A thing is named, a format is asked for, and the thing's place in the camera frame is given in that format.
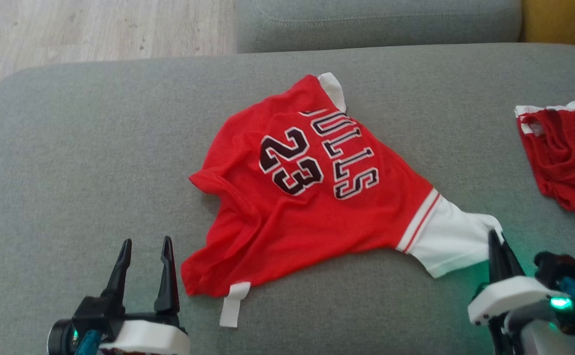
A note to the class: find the grey fabric sofa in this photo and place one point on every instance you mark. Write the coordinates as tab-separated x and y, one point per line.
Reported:
119	172

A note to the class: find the grey upholstered sofa section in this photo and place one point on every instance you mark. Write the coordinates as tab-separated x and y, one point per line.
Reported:
376	24

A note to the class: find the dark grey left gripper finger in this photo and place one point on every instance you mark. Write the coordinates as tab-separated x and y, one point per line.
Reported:
119	276
168	286

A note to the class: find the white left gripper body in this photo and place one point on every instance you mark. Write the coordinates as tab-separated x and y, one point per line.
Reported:
149	340

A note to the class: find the red shorts with white band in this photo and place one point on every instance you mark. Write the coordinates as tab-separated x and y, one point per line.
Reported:
568	158

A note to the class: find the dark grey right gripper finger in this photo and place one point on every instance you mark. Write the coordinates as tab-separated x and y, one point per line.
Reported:
495	261
512	268

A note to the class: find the red Bulls 23 jersey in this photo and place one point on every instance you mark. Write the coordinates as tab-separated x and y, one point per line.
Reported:
292	222

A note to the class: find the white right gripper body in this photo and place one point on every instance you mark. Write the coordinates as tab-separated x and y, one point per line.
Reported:
509	298

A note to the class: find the yellow cushion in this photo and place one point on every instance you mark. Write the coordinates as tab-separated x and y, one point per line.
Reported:
563	19

